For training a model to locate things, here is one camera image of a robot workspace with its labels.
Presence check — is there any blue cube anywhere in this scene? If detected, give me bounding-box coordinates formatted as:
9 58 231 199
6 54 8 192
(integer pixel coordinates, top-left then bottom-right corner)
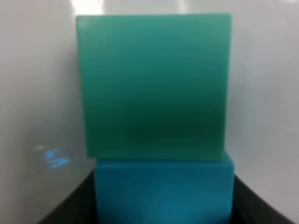
94 155 234 224

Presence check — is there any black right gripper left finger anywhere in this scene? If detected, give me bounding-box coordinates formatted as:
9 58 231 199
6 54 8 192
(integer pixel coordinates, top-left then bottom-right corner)
39 172 98 224

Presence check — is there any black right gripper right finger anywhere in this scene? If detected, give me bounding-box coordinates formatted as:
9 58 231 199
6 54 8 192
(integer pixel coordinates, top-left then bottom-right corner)
230 175 293 224

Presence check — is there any green cube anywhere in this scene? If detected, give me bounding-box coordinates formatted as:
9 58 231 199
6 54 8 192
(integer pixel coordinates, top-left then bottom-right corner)
76 14 232 161

